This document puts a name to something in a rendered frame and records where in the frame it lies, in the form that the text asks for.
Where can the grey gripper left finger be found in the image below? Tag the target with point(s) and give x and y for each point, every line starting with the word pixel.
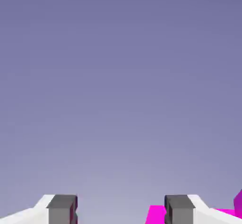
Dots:
pixel 58 211

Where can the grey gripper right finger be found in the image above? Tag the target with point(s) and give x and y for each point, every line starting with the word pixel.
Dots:
pixel 181 211

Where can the large magenta box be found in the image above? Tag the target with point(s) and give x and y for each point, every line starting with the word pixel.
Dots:
pixel 155 215

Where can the small purple cube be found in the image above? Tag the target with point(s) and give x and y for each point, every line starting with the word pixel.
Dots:
pixel 238 203

